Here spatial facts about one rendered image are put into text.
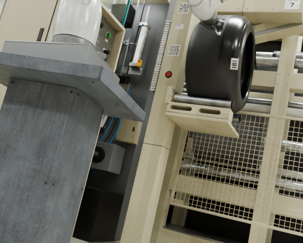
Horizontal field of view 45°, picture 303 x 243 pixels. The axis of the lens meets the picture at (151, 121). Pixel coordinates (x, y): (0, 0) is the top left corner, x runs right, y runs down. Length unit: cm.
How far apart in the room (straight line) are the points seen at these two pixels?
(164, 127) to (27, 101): 108
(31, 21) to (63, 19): 58
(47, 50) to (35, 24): 64
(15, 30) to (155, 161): 102
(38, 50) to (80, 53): 15
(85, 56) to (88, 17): 21
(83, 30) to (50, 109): 32
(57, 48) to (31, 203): 49
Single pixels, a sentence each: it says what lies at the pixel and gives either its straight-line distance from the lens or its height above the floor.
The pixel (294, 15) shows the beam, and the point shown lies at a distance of 260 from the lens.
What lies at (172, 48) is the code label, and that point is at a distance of 231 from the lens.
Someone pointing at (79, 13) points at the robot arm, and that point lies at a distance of 136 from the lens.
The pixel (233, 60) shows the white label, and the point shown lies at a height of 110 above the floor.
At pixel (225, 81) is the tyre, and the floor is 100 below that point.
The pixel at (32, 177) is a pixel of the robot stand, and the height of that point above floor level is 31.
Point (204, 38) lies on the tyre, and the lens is 205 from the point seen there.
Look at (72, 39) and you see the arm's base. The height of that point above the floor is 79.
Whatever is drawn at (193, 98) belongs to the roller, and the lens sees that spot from 206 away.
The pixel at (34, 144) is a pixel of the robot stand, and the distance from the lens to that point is 119.
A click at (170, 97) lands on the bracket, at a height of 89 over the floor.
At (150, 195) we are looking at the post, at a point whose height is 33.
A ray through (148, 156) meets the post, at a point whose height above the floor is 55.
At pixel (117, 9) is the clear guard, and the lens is 228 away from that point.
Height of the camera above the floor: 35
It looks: 11 degrees up
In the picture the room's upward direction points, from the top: 13 degrees clockwise
